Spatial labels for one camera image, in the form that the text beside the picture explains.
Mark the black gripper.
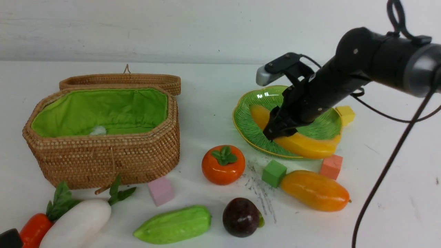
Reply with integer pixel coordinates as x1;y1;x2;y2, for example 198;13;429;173
263;74;337;140

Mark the yellow banana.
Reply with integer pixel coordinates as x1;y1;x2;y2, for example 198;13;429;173
249;105;341;159

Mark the orange mango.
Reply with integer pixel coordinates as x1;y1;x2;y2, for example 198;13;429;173
280;170;351;212

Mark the orange persimmon with leaves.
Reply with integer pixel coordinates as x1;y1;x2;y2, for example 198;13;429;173
201;145;246;185

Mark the dark purple mangosteen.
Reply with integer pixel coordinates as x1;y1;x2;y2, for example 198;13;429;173
222;197;265;238

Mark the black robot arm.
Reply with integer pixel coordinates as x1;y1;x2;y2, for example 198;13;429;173
256;27;440;140

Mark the green glass leaf plate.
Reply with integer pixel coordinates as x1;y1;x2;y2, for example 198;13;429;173
233;86;343;159

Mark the yellow foam cube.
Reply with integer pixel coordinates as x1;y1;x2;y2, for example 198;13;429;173
335;105;356;127

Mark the salmon pink foam cube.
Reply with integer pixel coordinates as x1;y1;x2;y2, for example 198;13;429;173
319;154;343;180

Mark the green foam cube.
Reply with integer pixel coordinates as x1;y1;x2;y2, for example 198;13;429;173
261;160;288;188

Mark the woven basket lid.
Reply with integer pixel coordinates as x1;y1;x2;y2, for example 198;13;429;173
59;64;181;96

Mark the green bitter gourd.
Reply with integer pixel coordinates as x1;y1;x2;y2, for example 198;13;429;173
133;205;212;245

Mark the light pink foam cube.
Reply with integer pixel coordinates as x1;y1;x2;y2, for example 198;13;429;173
147;176;175;207

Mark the woven wicker basket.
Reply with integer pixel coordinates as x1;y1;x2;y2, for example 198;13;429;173
22;85;181;189

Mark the white radish with leaves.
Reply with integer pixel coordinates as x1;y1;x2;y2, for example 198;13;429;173
40;175;137;248

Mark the orange carrot with leaves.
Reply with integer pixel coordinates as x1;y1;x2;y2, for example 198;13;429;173
20;181;80;248

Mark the black object at corner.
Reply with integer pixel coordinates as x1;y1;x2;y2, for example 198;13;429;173
0;229;23;248

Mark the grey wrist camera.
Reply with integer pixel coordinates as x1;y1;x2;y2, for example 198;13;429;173
256;52;314;87

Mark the black cable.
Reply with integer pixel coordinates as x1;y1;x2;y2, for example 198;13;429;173
299;0;441;248

